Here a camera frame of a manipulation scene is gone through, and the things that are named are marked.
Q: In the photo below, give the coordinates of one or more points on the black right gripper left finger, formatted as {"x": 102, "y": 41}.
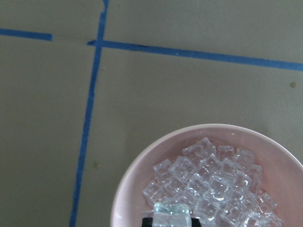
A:
{"x": 147, "y": 222}

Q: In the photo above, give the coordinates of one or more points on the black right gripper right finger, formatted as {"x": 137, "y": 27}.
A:
{"x": 195, "y": 222}

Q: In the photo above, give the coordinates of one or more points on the clear ice cube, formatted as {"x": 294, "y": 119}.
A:
{"x": 171, "y": 215}

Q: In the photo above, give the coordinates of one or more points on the pile of ice cubes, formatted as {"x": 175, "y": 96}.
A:
{"x": 220, "y": 184}

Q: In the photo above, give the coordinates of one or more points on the pink bowl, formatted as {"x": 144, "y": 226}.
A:
{"x": 282, "y": 172}

